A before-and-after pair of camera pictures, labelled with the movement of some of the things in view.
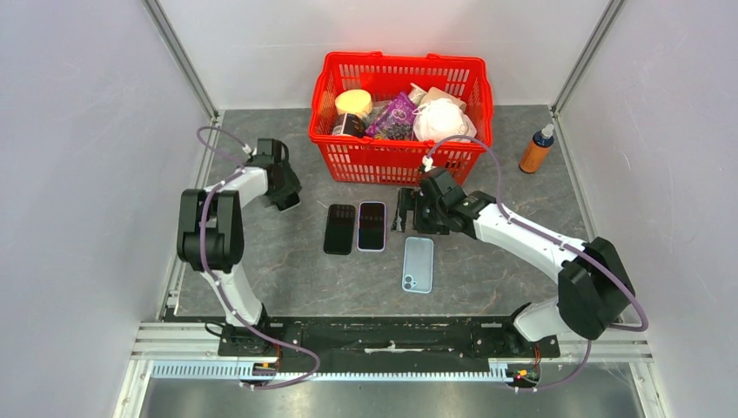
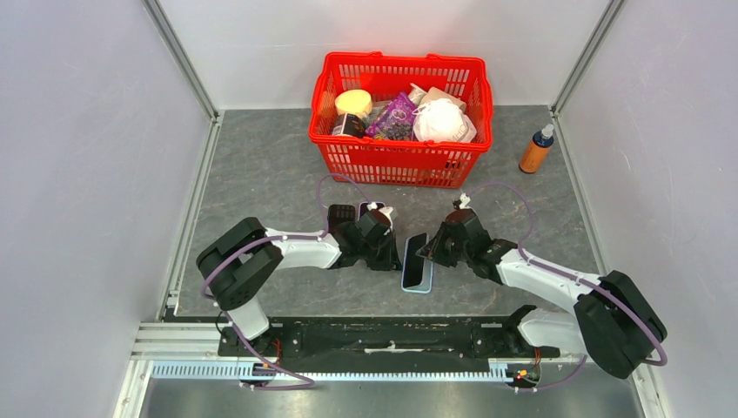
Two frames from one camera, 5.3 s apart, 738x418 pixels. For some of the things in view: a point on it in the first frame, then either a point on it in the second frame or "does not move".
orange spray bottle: [537, 150] does not move
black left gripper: [292, 183] → [392, 261]
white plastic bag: [437, 118] does not move
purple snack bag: [395, 121] does not move
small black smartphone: [288, 201] → [414, 264]
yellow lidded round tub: [353, 101] does not move
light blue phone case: [418, 265] does not move
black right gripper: [409, 200] → [432, 250]
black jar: [350, 124] does not move
